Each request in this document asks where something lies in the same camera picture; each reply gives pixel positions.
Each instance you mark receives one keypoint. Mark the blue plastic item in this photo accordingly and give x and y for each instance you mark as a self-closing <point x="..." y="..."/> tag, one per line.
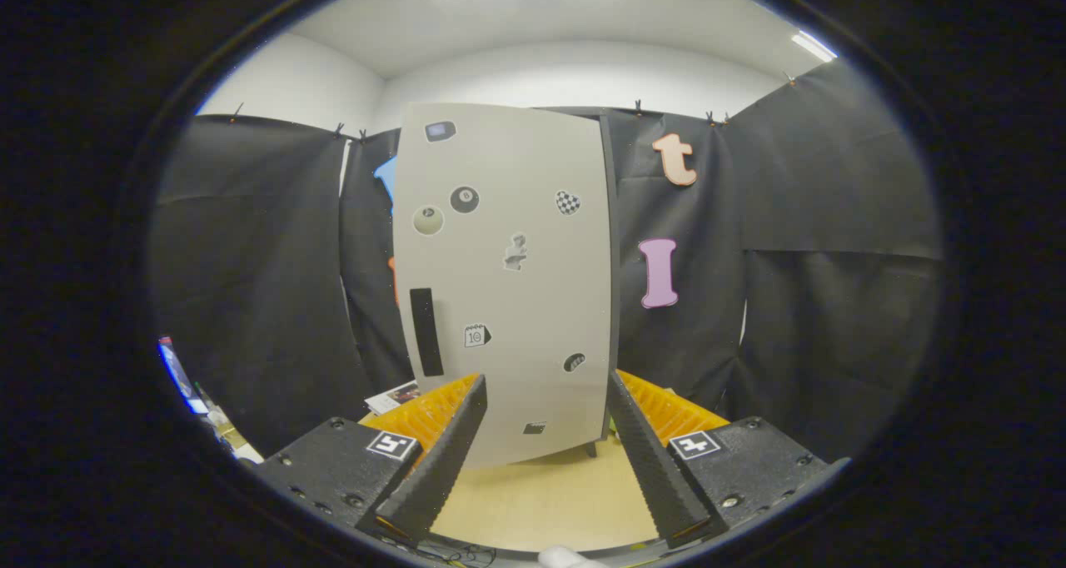
<point x="176" y="372"/>

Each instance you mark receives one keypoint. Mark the small ceiling light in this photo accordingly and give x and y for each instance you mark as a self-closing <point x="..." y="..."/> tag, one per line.
<point x="814" y="47"/>

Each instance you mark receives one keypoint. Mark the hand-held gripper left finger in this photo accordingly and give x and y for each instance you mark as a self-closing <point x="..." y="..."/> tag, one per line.
<point x="441" y="468"/>

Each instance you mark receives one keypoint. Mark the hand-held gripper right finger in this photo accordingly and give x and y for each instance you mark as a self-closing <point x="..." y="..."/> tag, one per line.
<point x="654" y="468"/>

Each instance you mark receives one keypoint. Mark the black backdrop cloth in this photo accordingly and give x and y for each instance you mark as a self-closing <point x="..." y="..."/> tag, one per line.
<point x="833" y="218"/>

